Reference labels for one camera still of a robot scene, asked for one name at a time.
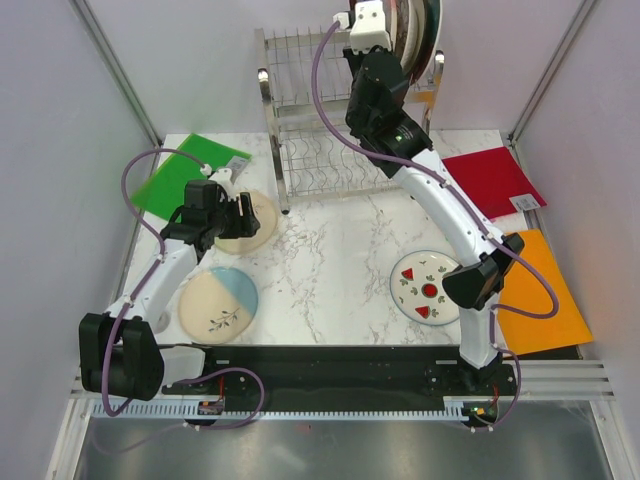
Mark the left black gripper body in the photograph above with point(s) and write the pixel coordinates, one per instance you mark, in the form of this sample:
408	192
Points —
226	220

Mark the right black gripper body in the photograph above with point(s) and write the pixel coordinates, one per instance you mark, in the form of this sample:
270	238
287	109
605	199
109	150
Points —
354	61

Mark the cream and blue plate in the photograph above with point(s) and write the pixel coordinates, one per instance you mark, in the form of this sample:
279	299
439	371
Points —
217	305

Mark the watermelon pattern white plate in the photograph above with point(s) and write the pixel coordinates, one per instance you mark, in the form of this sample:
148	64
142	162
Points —
417	290

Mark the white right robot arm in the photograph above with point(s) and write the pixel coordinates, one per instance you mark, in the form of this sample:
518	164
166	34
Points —
403	151

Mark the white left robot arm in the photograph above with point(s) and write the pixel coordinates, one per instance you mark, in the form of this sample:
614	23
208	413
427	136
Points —
119	354

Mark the steel two-tier dish rack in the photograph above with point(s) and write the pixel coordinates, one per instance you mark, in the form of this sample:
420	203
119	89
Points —
309	162

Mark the green folder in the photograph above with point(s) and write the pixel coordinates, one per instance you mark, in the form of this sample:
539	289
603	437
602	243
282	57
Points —
163	193

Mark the white floral plate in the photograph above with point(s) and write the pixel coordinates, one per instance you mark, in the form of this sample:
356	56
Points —
415	29

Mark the dark green rimmed plate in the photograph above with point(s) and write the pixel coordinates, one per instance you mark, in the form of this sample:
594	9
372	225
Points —
431	44

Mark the red folder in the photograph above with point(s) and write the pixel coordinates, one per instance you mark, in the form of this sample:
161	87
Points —
495	182

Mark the orange clip file folder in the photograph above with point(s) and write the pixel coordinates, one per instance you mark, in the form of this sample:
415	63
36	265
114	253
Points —
525	335

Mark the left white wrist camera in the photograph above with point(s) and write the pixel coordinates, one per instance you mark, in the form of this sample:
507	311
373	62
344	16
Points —
222	176

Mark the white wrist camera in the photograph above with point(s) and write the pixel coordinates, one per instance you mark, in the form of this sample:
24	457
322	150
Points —
369	28
222	176

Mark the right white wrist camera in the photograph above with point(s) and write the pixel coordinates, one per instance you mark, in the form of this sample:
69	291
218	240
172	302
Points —
369	28

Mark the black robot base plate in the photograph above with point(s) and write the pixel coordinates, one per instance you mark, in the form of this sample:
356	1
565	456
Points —
342	376

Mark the white slotted cable duct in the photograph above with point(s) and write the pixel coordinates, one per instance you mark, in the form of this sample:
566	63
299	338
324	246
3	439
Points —
195	408

